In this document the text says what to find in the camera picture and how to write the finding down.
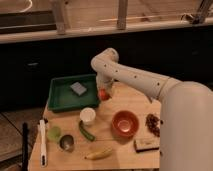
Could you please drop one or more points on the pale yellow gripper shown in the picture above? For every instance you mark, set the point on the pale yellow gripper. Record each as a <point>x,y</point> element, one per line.
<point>105,84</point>

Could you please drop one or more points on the red apple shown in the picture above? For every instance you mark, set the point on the red apple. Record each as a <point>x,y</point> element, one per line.
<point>103,95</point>

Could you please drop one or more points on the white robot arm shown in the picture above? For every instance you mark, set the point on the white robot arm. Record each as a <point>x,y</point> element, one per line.
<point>186,130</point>

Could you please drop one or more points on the white paper cup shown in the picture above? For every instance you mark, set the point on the white paper cup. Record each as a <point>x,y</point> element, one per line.
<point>87,116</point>

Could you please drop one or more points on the small metal cup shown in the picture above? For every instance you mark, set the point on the small metal cup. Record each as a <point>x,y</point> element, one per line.
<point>66,143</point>

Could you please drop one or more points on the grey sponge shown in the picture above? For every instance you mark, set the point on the grey sponge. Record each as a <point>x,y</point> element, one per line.
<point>78,88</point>

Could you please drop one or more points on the green plastic tray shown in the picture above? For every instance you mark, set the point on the green plastic tray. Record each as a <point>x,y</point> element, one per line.
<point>63,98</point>

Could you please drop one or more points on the orange bowl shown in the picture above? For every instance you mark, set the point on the orange bowl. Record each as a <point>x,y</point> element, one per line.
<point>124,124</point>

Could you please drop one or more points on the green cucumber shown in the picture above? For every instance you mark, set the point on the green cucumber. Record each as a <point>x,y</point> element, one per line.
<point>85,133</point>

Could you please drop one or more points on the bunch of red grapes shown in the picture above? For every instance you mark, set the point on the bunch of red grapes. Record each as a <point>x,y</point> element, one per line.
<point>152,124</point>

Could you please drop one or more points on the light green pear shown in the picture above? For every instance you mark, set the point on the light green pear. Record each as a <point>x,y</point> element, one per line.
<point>54,134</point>

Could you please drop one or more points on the yellow banana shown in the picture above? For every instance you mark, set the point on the yellow banana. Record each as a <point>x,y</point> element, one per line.
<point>99,154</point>

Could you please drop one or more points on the brown bread slice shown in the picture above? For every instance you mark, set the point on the brown bread slice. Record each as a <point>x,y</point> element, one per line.
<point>142,145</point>

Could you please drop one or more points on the black table leg pole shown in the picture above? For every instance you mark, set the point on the black table leg pole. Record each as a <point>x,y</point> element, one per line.
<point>25,147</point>

